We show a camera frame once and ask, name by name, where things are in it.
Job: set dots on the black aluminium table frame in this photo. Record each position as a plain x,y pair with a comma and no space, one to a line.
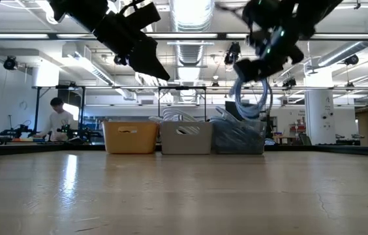
24,149

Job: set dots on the black overhead frame bar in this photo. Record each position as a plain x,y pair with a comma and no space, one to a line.
223,36

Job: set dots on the orange plastic bin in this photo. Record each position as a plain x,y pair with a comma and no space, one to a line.
130,142

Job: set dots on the silver ceiling duct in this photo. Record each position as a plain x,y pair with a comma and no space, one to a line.
190,13

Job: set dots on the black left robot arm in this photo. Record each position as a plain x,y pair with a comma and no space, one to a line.
79,13

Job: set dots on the person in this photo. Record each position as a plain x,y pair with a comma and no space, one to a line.
58,120

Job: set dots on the black background robot arm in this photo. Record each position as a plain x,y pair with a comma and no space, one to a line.
83,134
17,132

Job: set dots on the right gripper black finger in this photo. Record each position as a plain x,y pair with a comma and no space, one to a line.
275,67
249,70

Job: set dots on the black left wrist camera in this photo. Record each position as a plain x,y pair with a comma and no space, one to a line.
140,16

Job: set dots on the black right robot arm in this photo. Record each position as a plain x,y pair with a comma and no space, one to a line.
317,13

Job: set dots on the white plastic bin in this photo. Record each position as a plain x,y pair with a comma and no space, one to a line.
185,143

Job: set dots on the grey translucent plastic bin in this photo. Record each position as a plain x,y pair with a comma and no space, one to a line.
236,150

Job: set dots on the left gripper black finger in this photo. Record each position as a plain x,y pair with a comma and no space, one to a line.
149,55
135,63

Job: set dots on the black ceiling spotlight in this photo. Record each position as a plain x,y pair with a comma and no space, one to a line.
352,59
289,83
9,63
232,53

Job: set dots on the black background monitor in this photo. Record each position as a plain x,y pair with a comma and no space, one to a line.
229,111

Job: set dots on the white round column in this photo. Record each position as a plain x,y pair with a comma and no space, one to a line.
317,114

